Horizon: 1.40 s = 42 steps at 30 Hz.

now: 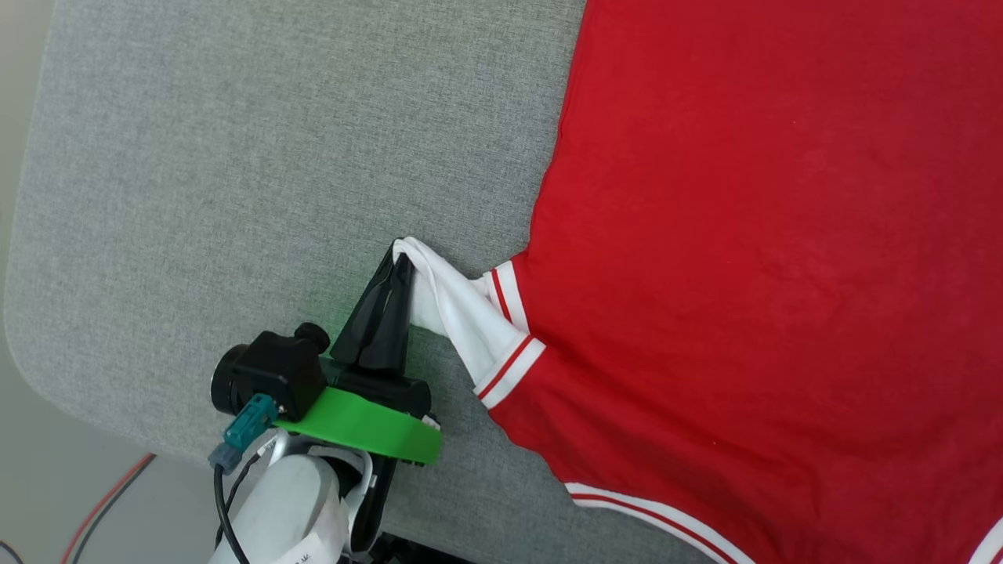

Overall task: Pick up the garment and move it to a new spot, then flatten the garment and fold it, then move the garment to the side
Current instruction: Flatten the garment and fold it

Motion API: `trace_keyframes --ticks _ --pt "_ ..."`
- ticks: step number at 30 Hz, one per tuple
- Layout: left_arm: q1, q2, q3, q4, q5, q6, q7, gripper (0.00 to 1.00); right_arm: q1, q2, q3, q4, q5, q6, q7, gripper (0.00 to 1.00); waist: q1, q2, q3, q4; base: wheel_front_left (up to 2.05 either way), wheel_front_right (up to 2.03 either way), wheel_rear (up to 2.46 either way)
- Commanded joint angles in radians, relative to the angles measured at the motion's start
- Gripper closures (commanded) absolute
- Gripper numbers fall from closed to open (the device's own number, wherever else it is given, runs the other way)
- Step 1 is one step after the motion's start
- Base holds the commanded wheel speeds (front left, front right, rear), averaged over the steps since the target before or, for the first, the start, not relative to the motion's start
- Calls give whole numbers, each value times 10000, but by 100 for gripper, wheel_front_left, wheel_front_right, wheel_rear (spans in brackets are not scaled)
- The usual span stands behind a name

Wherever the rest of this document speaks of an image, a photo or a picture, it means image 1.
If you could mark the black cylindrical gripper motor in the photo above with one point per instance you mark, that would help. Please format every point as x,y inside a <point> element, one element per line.
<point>223,384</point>

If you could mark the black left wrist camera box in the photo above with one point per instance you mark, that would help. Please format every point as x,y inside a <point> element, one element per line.
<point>286,372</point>

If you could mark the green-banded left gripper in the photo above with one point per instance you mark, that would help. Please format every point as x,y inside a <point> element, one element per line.
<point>360,423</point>

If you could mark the teal left camera plug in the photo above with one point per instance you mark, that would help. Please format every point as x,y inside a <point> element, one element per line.
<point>247,431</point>

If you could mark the red and white garment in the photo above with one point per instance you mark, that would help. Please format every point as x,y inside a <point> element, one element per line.
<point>744,235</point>

